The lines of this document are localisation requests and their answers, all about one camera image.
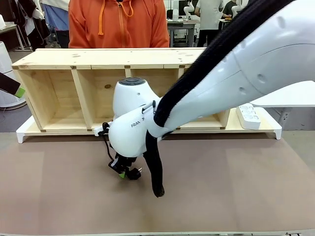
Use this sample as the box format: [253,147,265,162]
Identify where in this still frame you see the pine wooden compartment shelf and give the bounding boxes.
[11,47,232,133]

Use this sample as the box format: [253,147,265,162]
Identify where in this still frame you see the black right camera cable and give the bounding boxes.
[97,122,117,168]

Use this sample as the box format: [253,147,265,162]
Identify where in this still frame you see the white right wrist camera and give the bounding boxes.
[94,121,113,137]

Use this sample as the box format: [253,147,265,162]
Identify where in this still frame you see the white cylindrical appliance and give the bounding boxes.
[0,41,28,109]

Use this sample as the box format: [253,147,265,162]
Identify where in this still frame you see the seated person in dark shirt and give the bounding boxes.
[222,0,239,21]

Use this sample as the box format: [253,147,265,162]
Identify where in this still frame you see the grey metal-legged table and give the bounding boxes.
[0,21,32,53]

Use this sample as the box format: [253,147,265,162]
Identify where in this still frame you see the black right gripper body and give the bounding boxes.
[109,153,138,173]

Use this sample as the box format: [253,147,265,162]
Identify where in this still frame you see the dark hanging garments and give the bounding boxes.
[9,0,51,49]

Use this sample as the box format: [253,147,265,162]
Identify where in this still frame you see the grey background workbench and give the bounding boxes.
[166,19,200,48]

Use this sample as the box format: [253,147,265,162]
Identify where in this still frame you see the person in blue shirt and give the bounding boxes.
[40,0,70,49]

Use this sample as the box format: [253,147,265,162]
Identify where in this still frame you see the white power strip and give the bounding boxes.
[235,103,262,130]

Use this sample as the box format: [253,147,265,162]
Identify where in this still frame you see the black braided cable sleeve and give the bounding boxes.
[144,0,295,199]

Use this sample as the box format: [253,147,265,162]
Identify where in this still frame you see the black power plug with cord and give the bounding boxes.
[125,166,143,181]

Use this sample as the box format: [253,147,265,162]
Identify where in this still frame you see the person in white shirt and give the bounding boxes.
[195,0,225,48]

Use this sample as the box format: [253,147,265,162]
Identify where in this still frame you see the white-legged wooden riser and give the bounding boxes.
[15,115,99,144]
[169,108,283,141]

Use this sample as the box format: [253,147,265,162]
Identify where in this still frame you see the person in orange hoodie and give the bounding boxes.
[68,0,171,49]

